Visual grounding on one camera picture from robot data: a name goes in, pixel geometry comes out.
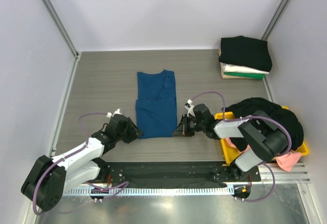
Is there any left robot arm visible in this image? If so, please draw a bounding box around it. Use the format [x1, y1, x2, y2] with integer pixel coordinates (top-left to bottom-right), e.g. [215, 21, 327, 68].
[21, 110, 143, 215]

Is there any pink crumpled t shirt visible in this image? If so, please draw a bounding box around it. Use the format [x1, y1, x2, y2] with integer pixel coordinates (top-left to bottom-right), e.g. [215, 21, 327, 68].
[226, 138, 301, 172]

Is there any blue t shirt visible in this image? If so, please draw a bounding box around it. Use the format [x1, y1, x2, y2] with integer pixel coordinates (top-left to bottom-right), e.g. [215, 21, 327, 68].
[135, 70, 177, 139]

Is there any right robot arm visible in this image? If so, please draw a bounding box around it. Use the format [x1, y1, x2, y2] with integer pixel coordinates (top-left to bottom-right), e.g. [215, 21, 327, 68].
[172, 104, 292, 181]

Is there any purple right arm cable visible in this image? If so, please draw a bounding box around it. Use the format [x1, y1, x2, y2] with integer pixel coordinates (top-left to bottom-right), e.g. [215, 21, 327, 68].
[188, 92, 293, 203]

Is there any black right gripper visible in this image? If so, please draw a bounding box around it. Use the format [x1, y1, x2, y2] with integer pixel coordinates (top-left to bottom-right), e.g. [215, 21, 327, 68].
[172, 114, 205, 137]

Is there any black crumpled t shirt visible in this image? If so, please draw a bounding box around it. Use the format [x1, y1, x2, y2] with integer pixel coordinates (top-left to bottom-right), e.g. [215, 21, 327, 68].
[225, 97, 304, 151]

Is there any yellow plastic bin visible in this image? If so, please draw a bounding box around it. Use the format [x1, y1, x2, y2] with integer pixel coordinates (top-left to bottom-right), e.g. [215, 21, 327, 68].
[215, 106, 310, 165]

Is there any right aluminium frame post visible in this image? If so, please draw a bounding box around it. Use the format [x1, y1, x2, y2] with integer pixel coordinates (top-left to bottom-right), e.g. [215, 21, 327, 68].
[261, 0, 291, 41]

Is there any folded black t shirt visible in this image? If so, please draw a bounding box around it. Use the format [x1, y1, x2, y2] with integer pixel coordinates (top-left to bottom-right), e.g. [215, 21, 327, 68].
[219, 36, 272, 72]

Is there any folded white t shirt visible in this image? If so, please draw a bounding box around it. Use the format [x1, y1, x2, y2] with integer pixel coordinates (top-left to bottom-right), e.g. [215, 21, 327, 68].
[220, 63, 269, 75]

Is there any aluminium frame post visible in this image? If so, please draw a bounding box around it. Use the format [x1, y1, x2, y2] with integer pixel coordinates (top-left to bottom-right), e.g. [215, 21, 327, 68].
[41, 0, 79, 58]
[261, 0, 291, 41]

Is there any white slotted cable duct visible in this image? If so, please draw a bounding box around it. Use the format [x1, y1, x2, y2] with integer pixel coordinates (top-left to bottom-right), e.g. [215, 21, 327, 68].
[64, 185, 234, 197]

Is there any folded green t shirt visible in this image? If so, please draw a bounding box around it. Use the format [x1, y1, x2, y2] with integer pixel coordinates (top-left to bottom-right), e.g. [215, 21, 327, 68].
[222, 72, 265, 80]

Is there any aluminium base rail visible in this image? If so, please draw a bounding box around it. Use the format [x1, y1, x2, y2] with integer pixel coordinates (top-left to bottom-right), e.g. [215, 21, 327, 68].
[30, 164, 312, 187]

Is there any left aluminium frame post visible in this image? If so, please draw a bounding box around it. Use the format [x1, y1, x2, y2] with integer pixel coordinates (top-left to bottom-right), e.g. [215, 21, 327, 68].
[41, 0, 79, 58]

